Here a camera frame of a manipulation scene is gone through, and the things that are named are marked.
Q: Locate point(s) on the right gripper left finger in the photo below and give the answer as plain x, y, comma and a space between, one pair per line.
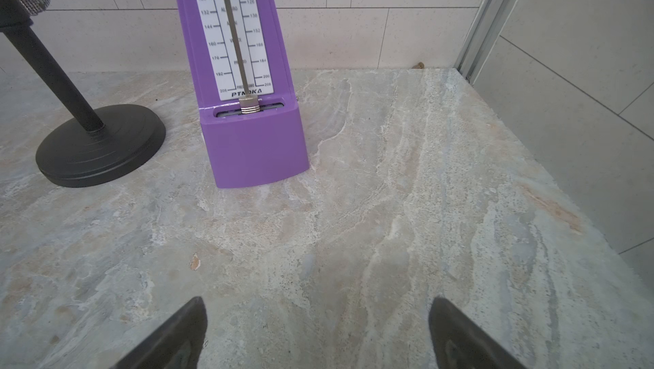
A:
177, 343

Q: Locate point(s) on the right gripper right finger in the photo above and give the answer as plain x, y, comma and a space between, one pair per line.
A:
459, 343

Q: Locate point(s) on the black microphone stand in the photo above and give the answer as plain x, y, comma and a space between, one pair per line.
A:
97, 145

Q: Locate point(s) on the purple metronome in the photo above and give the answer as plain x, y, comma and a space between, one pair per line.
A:
248, 110

